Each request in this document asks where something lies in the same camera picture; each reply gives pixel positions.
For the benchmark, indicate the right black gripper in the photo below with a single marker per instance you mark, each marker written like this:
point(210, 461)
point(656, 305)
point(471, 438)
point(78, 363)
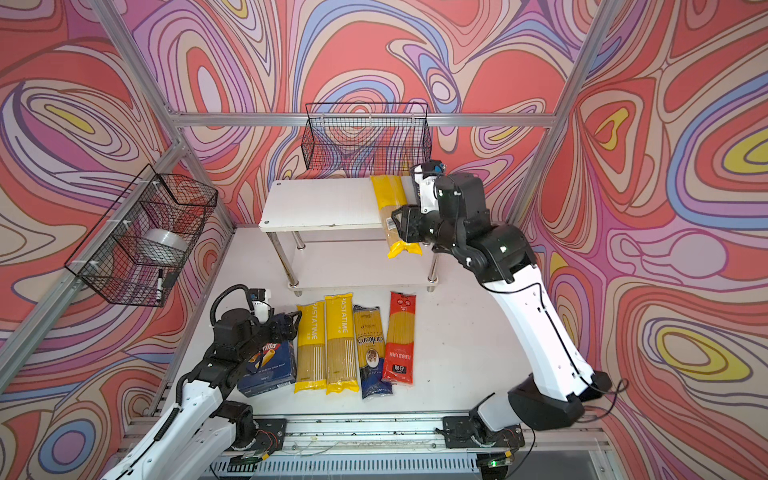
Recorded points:
point(409, 220)

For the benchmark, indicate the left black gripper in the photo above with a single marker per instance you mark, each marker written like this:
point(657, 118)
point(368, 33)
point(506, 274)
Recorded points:
point(289, 330)

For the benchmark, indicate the yellow clear spaghetti bag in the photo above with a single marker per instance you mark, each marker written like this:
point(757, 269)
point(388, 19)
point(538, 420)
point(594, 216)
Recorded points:
point(390, 196)

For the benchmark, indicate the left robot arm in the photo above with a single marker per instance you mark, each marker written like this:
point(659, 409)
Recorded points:
point(202, 423)

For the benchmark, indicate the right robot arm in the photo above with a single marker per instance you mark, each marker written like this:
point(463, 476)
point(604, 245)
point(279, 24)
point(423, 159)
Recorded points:
point(451, 215)

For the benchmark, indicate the blue Barilla pasta box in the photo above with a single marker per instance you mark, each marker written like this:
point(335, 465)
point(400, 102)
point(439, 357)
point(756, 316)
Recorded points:
point(272, 368)

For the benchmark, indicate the white two-tier shelf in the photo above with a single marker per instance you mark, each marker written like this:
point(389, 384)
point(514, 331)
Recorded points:
point(327, 234)

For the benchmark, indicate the yellow Pastatime bag left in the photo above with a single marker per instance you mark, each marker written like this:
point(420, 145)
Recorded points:
point(310, 352)

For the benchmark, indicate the yellow pastatime bag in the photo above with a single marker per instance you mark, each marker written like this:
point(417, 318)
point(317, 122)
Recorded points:
point(341, 350)
point(310, 352)

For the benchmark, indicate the black marker pen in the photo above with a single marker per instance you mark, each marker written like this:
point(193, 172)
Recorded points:
point(159, 293)

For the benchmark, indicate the clear blue Ankara spaghetti bag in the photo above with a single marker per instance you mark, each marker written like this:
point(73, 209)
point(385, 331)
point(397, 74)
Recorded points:
point(370, 342)

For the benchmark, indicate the yellow Pastatime bag right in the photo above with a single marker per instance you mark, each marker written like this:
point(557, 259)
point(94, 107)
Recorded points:
point(341, 350)

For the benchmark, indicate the red spaghetti bag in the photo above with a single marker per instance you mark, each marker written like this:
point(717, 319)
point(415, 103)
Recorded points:
point(399, 349)

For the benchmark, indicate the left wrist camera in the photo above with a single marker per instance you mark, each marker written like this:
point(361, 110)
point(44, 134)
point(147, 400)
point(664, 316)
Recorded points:
point(259, 295)

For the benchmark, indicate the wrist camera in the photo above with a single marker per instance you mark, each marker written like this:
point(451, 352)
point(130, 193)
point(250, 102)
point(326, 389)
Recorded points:
point(259, 295)
point(424, 176)

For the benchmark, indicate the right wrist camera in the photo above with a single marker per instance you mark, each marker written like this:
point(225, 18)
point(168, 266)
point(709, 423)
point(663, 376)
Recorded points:
point(424, 176)

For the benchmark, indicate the black wire basket back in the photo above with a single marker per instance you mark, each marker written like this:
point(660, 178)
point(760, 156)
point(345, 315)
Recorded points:
point(363, 139)

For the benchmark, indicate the black wire basket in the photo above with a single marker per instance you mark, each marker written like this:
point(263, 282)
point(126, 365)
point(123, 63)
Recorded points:
point(117, 263)
point(363, 139)

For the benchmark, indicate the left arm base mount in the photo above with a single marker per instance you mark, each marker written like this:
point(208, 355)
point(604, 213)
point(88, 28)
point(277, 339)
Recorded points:
point(258, 439)

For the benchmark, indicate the black wire basket left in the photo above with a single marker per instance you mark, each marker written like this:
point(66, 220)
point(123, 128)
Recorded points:
point(117, 263)

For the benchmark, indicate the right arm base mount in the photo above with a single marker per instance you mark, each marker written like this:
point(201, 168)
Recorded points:
point(463, 431)

